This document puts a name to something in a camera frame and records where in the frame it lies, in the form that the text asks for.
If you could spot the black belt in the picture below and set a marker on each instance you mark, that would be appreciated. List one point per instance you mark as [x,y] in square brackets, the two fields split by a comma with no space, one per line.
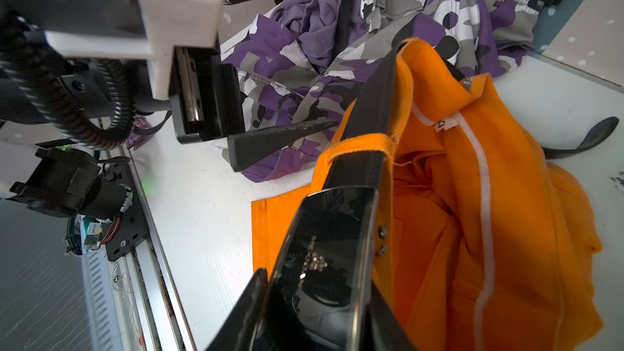
[343,26]
[321,280]

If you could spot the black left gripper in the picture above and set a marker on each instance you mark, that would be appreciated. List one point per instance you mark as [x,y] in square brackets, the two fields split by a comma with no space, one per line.
[205,101]

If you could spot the lilac purple trousers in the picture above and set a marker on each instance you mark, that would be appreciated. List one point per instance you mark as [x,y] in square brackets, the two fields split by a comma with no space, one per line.
[313,23]

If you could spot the orange trousers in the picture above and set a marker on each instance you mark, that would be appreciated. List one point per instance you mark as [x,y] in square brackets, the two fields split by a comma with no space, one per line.
[490,247]

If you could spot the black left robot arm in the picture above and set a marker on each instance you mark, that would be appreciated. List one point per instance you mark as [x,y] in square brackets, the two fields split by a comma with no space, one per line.
[88,66]

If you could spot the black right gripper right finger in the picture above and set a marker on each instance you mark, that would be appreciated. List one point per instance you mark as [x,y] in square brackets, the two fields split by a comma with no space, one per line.
[383,330]

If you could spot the purple candy packet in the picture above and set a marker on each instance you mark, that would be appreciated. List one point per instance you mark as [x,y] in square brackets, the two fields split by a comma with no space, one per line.
[138,135]

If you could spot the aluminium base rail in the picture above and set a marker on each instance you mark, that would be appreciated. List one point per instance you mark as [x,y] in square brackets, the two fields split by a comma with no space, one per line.
[130,295]

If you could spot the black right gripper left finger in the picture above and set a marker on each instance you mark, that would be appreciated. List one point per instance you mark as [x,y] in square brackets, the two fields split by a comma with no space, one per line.
[238,329]

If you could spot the purple camouflage trousers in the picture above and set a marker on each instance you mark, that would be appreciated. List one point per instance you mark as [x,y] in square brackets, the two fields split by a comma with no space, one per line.
[279,86]

